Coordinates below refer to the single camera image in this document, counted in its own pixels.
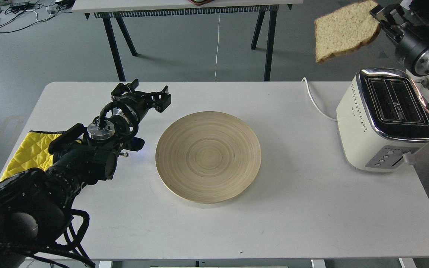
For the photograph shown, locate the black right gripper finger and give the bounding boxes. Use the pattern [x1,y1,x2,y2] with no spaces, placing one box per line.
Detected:
[369,4,404,44]
[382,4,413,23]

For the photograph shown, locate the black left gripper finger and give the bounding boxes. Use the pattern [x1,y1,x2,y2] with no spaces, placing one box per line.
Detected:
[150,85,172,113]
[111,79,139,101]

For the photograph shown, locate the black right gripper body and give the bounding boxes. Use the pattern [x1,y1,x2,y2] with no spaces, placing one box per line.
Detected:
[395,23,429,71]

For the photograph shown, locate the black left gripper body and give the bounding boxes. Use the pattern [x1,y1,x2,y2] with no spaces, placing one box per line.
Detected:
[112,92,153,120]

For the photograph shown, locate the slice of bread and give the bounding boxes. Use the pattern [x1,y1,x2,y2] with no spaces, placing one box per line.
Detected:
[314,0,380,63]

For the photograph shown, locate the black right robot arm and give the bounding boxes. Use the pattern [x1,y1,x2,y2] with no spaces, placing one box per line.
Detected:
[369,4,429,110]

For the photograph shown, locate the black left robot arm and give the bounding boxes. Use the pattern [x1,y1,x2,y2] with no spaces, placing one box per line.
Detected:
[0,79,171,268]

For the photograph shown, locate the cream and chrome toaster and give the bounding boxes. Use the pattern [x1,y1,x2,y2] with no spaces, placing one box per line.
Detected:
[336,67,429,172]

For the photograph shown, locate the round wooden plate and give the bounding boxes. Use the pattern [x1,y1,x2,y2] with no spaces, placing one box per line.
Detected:
[155,111,262,204]

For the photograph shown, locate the background table with black legs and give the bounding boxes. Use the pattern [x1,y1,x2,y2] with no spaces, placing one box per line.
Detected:
[71,0,302,82]

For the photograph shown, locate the yellow quilted cloth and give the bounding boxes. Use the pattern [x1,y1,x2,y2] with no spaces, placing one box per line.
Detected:
[0,131,64,182]

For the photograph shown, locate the thin white hanging cable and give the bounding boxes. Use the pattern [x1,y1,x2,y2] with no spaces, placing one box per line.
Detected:
[214,13,221,82]

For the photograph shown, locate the white toaster power cable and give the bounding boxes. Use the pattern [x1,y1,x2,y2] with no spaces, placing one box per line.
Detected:
[301,77,338,122]

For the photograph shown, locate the power strips and floor cables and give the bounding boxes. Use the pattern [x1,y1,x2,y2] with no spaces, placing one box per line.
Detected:
[0,0,76,38]

